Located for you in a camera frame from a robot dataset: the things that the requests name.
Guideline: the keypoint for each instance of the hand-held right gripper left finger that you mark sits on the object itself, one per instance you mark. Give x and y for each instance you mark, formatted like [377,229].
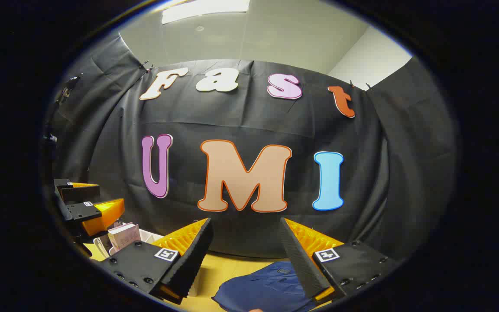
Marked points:
[191,260]

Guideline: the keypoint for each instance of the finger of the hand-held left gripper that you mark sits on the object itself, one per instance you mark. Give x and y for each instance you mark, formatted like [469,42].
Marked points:
[80,193]
[85,211]

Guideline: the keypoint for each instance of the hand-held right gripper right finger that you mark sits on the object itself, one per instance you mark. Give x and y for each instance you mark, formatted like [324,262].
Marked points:
[301,260]

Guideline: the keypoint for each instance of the blue schoolbag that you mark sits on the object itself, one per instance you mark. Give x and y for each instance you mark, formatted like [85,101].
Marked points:
[262,286]

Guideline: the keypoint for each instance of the pink book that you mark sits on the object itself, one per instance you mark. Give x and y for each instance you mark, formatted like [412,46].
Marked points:
[124,237]

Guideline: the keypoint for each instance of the white bookshelf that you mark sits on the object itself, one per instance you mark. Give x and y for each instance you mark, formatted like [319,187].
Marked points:
[147,236]

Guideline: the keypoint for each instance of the black backdrop cloth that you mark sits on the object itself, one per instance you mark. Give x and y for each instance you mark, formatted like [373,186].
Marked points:
[254,117]

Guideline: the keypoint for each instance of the ceiling light panel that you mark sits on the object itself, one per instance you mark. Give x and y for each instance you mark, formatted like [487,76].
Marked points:
[206,9]

